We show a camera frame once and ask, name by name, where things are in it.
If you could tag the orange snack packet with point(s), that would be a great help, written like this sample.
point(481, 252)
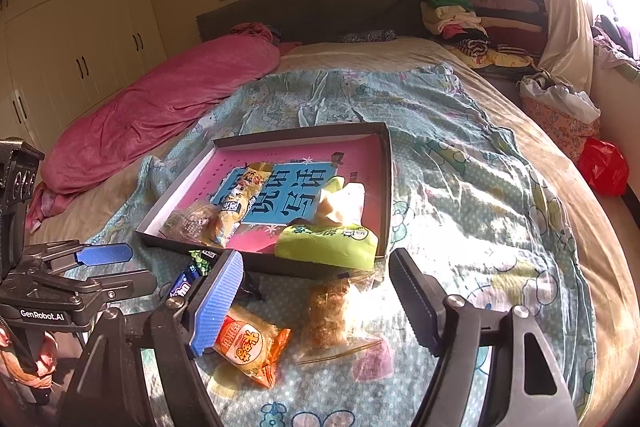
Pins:
point(250, 342)

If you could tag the pink book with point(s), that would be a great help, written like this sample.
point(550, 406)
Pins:
point(360, 167)

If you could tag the pile of folded clothes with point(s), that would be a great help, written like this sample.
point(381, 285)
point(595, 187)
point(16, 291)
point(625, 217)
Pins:
point(460, 17)

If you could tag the long yellow snack packet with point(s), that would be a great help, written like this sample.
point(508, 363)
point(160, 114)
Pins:
point(240, 202)

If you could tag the person's left hand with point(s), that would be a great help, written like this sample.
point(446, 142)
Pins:
point(42, 357)

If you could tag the dark patterned pillow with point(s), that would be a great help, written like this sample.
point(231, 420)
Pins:
point(367, 36)

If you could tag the blue cookie packet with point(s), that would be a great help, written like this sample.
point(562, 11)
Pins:
point(182, 287)

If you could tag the pink blanket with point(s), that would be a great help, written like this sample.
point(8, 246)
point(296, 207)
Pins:
point(150, 107)

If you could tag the dark grey headboard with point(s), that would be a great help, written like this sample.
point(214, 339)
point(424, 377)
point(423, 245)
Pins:
point(325, 7)

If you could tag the bed with beige sheet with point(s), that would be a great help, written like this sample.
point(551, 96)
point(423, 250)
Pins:
point(350, 52)

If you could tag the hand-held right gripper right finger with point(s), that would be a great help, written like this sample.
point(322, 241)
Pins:
point(412, 287)

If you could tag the round cracker clear packet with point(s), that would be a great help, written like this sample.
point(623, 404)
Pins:
point(192, 219)

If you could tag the red plastic bag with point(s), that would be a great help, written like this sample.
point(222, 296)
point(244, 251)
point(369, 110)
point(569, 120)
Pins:
point(602, 167)

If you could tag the heap of clothes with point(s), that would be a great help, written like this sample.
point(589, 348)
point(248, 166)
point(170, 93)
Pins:
point(615, 42)

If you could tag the light green snack packet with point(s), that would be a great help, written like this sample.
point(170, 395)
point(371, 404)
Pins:
point(320, 247)

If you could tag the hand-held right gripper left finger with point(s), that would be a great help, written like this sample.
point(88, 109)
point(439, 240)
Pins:
point(220, 307)

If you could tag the shallow black cardboard box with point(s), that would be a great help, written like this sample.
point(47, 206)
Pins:
point(260, 263)

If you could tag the blue cartoon printed blanket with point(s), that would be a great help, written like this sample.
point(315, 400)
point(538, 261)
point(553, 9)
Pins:
point(475, 207)

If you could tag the small green white packet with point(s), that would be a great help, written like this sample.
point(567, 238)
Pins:
point(202, 259)

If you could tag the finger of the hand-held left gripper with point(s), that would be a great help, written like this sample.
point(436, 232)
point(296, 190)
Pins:
point(125, 284)
point(107, 254)

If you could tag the floral fabric bag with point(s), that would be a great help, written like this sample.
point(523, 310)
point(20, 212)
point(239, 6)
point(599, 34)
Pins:
point(555, 127)

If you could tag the clear zip bag of snacks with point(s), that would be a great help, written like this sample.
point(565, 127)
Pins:
point(327, 312)

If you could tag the cream snack packet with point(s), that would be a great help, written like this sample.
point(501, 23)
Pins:
point(340, 204)

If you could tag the cream wardrobe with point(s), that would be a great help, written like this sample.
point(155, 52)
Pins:
point(75, 32)

